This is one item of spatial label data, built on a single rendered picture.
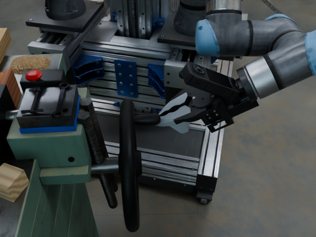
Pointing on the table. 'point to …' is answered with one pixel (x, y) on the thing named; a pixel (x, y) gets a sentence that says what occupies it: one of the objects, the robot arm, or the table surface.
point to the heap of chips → (29, 63)
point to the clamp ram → (5, 114)
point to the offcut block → (12, 182)
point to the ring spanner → (60, 101)
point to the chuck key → (34, 103)
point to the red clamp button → (33, 75)
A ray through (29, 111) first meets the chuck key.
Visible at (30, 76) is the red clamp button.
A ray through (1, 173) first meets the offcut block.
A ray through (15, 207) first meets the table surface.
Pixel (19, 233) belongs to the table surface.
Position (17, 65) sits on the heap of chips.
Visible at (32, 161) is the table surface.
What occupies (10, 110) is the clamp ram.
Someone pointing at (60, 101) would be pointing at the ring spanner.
